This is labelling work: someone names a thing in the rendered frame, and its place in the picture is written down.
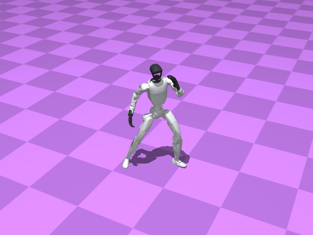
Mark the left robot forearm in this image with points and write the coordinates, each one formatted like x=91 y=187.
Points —
x=179 y=92

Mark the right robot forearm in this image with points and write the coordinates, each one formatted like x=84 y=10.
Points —
x=133 y=104

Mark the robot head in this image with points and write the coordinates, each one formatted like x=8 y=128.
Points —
x=155 y=68

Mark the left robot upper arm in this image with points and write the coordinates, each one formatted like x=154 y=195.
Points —
x=169 y=82

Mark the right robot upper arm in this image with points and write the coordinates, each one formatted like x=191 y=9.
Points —
x=142 y=88

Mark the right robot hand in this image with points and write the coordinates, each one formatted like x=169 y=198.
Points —
x=130 y=118

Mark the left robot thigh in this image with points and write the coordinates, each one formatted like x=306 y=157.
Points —
x=173 y=124

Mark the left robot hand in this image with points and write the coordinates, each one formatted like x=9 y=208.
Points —
x=175 y=83

